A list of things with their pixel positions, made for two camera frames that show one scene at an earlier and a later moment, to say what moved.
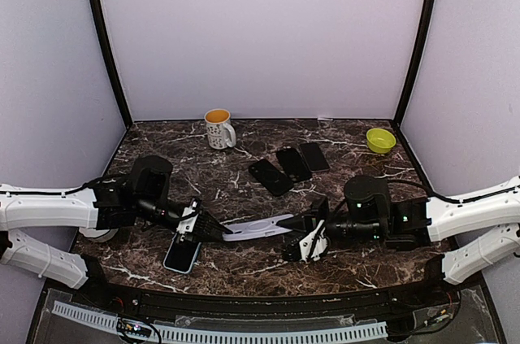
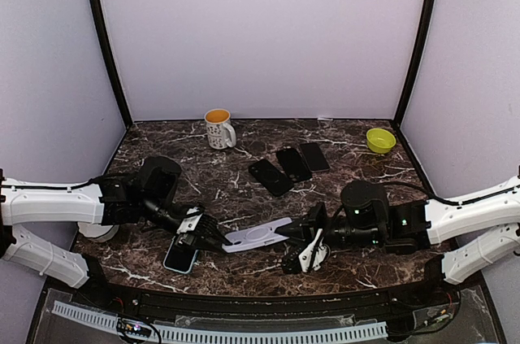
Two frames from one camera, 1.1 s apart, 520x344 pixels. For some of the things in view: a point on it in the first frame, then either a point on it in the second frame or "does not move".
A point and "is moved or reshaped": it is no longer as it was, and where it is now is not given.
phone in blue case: x=180 y=256 does not move
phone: x=256 y=227 is moved or reshaped
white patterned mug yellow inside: x=221 y=134 does not move
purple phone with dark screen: x=314 y=157 does not move
